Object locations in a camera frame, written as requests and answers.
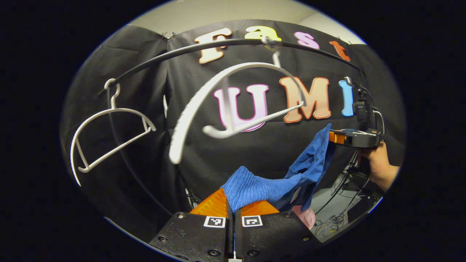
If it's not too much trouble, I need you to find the black clothes rail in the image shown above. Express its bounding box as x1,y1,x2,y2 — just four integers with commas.
98,38,364,216

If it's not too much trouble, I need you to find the pink laundry hamper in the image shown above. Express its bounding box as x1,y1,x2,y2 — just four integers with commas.
291,205,316,230

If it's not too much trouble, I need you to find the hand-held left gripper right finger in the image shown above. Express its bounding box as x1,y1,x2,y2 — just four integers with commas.
235,199,321,261

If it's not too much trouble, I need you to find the blue corduroy jacket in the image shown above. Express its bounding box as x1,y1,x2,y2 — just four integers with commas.
221,123,337,213

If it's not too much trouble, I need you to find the white plastic hanger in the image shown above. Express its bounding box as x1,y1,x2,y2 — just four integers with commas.
70,78,157,187
169,36,308,165

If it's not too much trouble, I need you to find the tangle of black cables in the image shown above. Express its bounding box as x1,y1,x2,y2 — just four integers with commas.
313,213,352,237

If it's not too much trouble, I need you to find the black backdrop stand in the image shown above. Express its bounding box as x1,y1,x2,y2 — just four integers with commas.
315,149,364,215

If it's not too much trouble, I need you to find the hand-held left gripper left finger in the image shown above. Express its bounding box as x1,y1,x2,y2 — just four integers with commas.
149,188,233,262

